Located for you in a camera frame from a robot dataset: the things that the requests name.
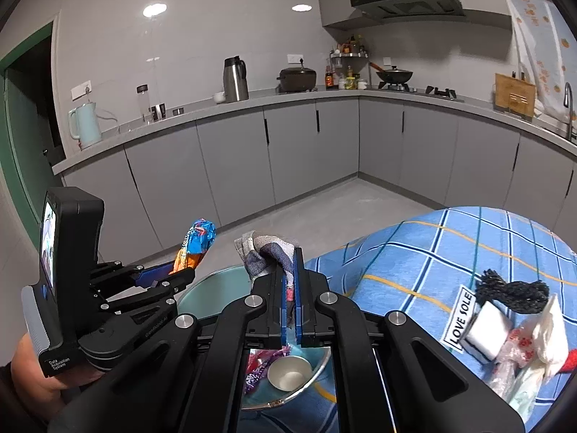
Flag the black kitchen faucet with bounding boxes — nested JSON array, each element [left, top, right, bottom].
[[563, 82, 577, 140]]

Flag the black wok with lid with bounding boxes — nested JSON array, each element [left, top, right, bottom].
[[369, 62, 414, 86]]

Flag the black rice cooker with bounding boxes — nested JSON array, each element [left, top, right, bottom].
[[276, 67, 317, 93]]

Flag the person's left hand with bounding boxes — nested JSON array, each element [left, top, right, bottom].
[[10, 331, 103, 392]]

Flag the gas stove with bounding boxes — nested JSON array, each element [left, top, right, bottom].
[[378, 82, 464, 101]]

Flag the wooden knife block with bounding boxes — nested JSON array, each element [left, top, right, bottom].
[[494, 72, 537, 120]]

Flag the green door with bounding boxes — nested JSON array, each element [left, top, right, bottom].
[[0, 22, 68, 258]]

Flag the white packet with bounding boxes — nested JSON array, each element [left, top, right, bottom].
[[466, 302, 511, 362]]

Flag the blue plaid tablecloth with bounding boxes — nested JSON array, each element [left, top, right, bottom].
[[302, 206, 577, 433]]

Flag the black mesh net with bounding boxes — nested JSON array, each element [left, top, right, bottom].
[[478, 270, 548, 314]]

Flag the grey kitchen counter cabinets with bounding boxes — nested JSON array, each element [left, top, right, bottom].
[[52, 85, 577, 253]]

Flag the person's left forearm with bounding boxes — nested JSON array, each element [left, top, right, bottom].
[[0, 363, 68, 433]]

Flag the grey plaid cloth scrap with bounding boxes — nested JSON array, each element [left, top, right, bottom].
[[233, 231, 300, 280]]

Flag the white red-printed plastic bag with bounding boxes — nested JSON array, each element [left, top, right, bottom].
[[491, 293, 571, 411]]

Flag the pale green plastic bag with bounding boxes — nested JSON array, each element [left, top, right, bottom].
[[509, 361, 555, 421]]

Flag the purple wrapper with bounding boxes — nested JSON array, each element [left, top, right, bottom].
[[245, 353, 277, 394]]

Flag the steel thermos jug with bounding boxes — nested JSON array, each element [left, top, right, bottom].
[[223, 56, 250, 103]]

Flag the glass jar with black lid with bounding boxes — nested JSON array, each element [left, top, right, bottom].
[[136, 85, 153, 122]]

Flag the corner spice rack with bottles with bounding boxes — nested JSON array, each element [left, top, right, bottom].
[[325, 35, 368, 90]]

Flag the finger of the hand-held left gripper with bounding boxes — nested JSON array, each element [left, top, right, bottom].
[[90, 261, 174, 287], [101, 268, 195, 314]]

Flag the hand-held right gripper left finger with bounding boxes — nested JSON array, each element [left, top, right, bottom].
[[47, 267, 289, 433]]

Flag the teal metal bucket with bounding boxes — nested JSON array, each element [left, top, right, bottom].
[[178, 265, 343, 411]]

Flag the black range hood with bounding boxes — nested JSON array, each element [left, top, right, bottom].
[[351, 0, 465, 19]]

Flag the white fruit-print curtain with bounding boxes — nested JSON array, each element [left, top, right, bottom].
[[505, 0, 577, 113]]

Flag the blue orange snack wrapper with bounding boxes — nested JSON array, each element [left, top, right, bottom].
[[169, 219, 217, 274]]

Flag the white paper cup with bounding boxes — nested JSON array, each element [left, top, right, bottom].
[[268, 356, 313, 392]]

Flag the pale teal electric kettle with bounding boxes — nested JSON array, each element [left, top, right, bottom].
[[69, 101, 103, 149]]

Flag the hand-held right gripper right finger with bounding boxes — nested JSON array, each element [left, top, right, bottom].
[[293, 248, 526, 433]]

